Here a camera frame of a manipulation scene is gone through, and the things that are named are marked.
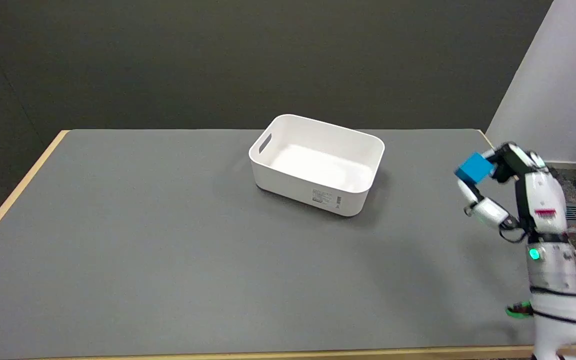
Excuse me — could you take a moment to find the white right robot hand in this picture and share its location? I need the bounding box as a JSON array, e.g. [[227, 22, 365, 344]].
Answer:
[[456, 142, 568, 244]]

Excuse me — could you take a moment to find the white plastic box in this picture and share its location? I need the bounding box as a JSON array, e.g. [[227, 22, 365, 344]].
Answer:
[[248, 114, 386, 218]]

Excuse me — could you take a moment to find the blue wooden cube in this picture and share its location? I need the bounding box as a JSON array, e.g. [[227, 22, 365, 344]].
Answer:
[[454, 152, 496, 185]]

